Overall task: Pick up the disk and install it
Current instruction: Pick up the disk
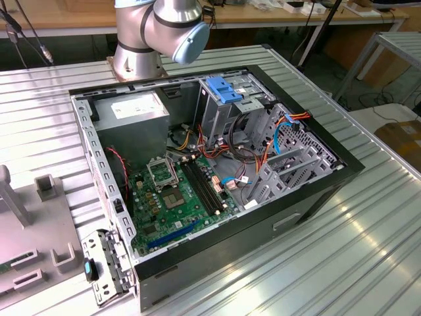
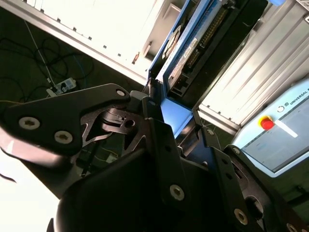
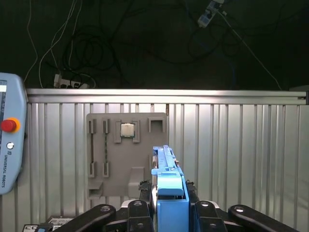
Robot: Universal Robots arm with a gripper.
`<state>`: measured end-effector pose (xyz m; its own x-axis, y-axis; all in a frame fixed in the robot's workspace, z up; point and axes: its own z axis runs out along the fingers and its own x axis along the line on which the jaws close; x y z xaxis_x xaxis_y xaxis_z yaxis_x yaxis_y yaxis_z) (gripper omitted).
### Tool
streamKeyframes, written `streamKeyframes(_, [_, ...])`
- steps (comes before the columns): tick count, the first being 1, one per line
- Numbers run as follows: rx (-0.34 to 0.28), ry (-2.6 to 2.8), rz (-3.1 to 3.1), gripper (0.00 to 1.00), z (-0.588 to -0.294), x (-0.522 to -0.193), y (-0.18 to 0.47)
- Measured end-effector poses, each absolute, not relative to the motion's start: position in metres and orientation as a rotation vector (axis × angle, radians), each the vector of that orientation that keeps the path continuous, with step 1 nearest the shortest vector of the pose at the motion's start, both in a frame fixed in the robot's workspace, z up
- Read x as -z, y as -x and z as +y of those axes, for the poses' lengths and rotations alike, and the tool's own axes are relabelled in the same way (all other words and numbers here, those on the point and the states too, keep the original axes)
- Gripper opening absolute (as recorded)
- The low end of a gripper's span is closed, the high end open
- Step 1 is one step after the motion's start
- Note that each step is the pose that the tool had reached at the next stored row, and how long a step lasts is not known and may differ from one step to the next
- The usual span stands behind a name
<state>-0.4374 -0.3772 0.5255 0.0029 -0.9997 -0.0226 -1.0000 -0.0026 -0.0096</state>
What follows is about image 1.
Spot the metal disk bay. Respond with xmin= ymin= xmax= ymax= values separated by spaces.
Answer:
xmin=245 ymin=144 xmax=339 ymax=210

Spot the brown cardboard box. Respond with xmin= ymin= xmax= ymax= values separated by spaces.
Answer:
xmin=374 ymin=120 xmax=421 ymax=169

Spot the orange power wire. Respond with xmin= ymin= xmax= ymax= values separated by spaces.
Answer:
xmin=275 ymin=111 xmax=312 ymax=132

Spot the grey power supply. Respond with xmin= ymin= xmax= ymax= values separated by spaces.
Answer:
xmin=93 ymin=91 xmax=171 ymax=169

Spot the metal socket cover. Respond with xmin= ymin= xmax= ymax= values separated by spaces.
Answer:
xmin=146 ymin=157 xmax=180 ymax=191

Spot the black tripod leg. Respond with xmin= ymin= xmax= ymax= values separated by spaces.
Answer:
xmin=297 ymin=0 xmax=343 ymax=66

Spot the CPU socket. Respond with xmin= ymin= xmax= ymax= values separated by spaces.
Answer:
xmin=161 ymin=186 xmax=185 ymax=211

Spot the red black fan wire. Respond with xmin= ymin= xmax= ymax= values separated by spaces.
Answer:
xmin=105 ymin=147 xmax=131 ymax=202

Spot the white box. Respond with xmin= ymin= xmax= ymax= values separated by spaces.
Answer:
xmin=284 ymin=0 xmax=330 ymax=16

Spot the black cable bundle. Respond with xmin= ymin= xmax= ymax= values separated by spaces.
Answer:
xmin=0 ymin=8 xmax=54 ymax=66

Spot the grey parts rack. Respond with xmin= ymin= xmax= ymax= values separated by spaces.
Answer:
xmin=0 ymin=164 xmax=83 ymax=296

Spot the short blue board wire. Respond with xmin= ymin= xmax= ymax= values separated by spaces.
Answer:
xmin=220 ymin=176 xmax=253 ymax=192

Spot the metal optical drive cage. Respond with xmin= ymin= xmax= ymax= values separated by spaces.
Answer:
xmin=193 ymin=74 xmax=276 ymax=147

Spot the orange red wire bundle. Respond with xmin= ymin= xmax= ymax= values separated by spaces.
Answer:
xmin=196 ymin=124 xmax=276 ymax=172

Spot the grey expansion bracket latch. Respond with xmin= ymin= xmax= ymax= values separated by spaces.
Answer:
xmin=80 ymin=228 xmax=137 ymax=309

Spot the blue expansion slot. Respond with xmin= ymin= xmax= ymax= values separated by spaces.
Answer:
xmin=147 ymin=219 xmax=201 ymax=250

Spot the green motherboard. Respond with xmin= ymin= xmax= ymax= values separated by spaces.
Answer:
xmin=126 ymin=154 xmax=239 ymax=254

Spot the black RAM slot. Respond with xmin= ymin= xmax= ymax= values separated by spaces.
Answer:
xmin=182 ymin=161 xmax=216 ymax=217
xmin=190 ymin=157 xmax=228 ymax=212

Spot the blue data wire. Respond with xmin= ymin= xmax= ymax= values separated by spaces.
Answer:
xmin=273 ymin=113 xmax=299 ymax=156

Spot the yellow black wire bundle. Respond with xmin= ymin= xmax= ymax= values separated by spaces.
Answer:
xmin=166 ymin=124 xmax=198 ymax=152

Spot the black blue latch tab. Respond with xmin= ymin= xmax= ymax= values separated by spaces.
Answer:
xmin=84 ymin=258 xmax=99 ymax=282

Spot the blue drive latch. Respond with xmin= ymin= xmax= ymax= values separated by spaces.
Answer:
xmin=206 ymin=76 xmax=243 ymax=104

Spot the black PC case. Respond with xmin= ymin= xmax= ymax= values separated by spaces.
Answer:
xmin=68 ymin=64 xmax=366 ymax=313

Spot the wooden desk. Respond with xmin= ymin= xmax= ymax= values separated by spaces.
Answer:
xmin=0 ymin=0 xmax=410 ymax=37

